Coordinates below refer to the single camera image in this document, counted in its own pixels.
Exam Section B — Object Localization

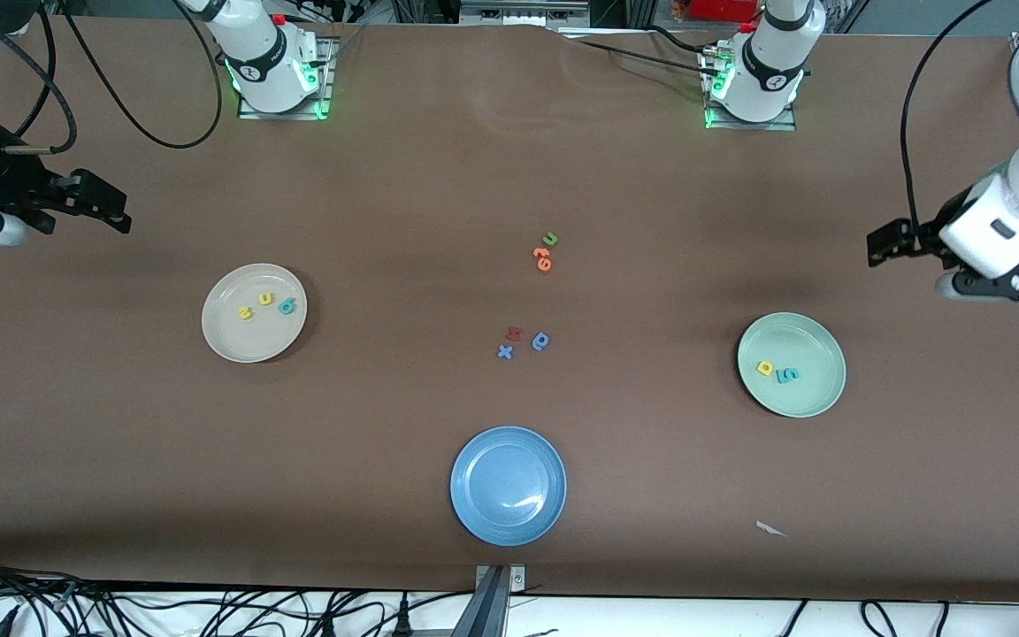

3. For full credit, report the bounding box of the green round plate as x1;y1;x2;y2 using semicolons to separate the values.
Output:
737;311;847;418

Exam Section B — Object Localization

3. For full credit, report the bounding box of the beige round plate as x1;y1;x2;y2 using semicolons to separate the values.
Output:
202;263;309;364

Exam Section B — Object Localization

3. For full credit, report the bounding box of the red box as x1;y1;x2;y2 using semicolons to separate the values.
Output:
686;0;758;23

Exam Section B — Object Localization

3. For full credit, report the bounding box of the brown table cover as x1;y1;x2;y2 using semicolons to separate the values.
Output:
0;13;1019;604

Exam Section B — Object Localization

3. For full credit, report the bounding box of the blue round plate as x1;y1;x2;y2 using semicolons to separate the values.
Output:
450;426;568;547

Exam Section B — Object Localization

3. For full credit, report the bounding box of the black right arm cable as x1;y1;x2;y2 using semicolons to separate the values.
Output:
0;0;224;157

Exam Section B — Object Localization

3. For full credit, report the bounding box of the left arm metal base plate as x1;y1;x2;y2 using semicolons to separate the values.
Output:
702;44;798;132

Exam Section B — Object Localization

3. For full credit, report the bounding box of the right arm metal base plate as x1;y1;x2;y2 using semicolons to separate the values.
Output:
238;37;335;120

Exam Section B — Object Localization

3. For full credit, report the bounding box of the black cable on table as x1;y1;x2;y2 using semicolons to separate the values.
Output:
558;35;723;70

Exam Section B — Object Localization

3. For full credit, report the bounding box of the grey metal equipment frame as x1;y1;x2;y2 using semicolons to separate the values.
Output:
459;0;592;29

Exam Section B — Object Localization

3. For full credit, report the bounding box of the metal table edge bracket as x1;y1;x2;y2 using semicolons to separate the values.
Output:
452;564;528;637

